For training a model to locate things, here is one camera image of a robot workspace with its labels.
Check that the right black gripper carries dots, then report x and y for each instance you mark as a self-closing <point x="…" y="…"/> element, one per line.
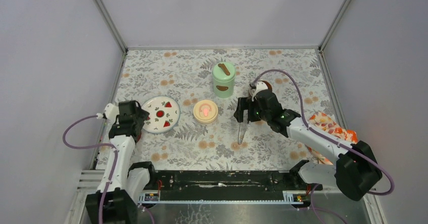
<point x="245" y="103"/>

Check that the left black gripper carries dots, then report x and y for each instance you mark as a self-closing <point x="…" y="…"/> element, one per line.
<point x="139" y="116"/>

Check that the steel bowl red band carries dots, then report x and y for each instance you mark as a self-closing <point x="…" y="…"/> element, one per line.
<point x="206" y="123"/>
<point x="267" y="85"/>

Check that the black tongs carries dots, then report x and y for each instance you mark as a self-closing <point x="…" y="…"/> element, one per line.
<point x="242" y="128"/>

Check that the green cylindrical container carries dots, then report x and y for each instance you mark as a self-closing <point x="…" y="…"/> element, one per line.
<point x="223" y="85"/>

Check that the white plate with food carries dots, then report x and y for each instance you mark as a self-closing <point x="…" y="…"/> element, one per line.
<point x="164" y="113"/>

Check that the green lid with handle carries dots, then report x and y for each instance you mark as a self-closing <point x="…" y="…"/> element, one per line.
<point x="223" y="72"/>

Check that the cream round lid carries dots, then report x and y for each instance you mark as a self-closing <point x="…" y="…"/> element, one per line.
<point x="205" y="110"/>

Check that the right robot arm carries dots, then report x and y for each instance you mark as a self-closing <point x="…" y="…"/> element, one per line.
<point x="353" y="170"/>

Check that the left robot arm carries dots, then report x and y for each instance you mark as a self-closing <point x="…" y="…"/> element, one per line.
<point x="115" y="199"/>

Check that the floral table mat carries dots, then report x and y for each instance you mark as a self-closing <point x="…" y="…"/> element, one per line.
<point x="186" y="76"/>

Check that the orange floral cloth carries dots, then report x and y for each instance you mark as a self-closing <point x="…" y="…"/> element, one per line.
<point x="327" y="124"/>

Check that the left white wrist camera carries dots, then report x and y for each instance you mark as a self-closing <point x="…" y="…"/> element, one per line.
<point x="110" y="112"/>

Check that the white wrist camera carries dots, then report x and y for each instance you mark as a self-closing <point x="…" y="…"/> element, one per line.
<point x="260" y="88"/>
<point x="110" y="112"/>

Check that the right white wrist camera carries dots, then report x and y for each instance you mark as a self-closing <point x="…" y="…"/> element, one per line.
<point x="260" y="88"/>

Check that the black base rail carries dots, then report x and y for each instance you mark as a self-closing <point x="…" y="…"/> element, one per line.
<point x="265" y="180"/>

